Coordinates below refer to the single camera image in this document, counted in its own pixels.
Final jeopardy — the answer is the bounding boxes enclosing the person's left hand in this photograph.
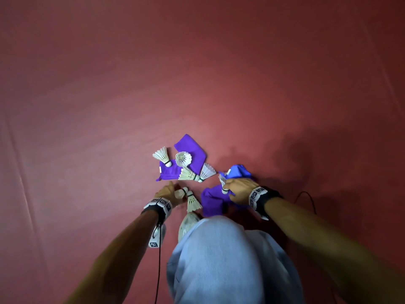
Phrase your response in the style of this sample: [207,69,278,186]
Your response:
[154,181,187,207]

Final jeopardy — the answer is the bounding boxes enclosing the person's right hand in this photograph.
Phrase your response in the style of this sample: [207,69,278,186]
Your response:
[222,177,261,206]

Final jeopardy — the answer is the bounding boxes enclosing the purple cloth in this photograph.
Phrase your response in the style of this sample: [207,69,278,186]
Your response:
[201,185,236,218]
[156,133,208,182]

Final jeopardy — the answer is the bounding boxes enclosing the person's left forearm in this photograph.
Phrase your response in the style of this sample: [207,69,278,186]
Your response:
[65,210,159,304]

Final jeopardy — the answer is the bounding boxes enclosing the person's right forearm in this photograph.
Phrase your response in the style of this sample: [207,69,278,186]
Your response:
[264,197,405,304]

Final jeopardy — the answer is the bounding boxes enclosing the person's grey trousers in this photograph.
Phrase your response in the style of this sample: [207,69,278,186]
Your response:
[167,215,304,304]

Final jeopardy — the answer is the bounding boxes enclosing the black wristband with marker tiles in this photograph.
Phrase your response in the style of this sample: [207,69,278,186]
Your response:
[141,198,173,226]
[248,186,283,221]

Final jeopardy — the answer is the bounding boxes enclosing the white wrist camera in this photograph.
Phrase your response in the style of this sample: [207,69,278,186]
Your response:
[148,224,167,249]

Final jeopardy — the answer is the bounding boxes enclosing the black cable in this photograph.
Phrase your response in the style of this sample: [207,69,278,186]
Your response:
[294,191,317,216]
[154,223,162,304]

